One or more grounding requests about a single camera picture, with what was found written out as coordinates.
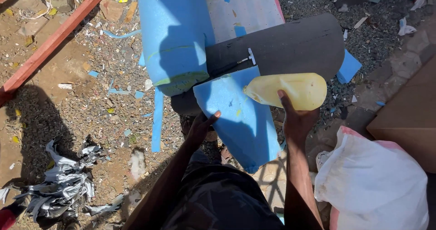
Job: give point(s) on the person's left hand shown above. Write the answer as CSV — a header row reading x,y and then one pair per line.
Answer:
x,y
197,129

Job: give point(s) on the person's right hand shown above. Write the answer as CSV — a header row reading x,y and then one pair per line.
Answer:
x,y
299,121

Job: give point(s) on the yellow glue bottle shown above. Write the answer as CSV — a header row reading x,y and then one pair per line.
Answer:
x,y
288,91

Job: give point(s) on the blue foam slab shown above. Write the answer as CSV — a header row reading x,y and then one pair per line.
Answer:
x,y
238,121

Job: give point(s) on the blue foam strip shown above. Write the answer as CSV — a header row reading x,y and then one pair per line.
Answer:
x,y
157,121

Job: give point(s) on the person's black apron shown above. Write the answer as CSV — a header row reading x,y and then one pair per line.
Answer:
x,y
218,197

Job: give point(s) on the small blue foam block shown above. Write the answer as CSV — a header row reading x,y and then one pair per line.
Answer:
x,y
348,68

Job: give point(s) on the dark grey foam roll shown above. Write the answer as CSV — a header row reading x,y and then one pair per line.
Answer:
x,y
272,52

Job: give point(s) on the white sack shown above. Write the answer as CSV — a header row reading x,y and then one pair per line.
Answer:
x,y
371,184

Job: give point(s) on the large blue foam roll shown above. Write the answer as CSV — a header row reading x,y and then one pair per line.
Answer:
x,y
172,35

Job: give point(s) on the brown cardboard box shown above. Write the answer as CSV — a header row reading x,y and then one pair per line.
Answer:
x,y
407,119

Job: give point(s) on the thin blue foam offcut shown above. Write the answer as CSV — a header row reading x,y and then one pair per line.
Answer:
x,y
121,34

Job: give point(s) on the white foam board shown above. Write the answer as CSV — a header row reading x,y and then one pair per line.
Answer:
x,y
242,10

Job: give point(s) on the heap of silver foil scraps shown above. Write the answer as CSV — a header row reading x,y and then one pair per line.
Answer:
x,y
59,185

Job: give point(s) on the red metal frame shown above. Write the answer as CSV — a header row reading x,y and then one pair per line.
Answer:
x,y
47,44

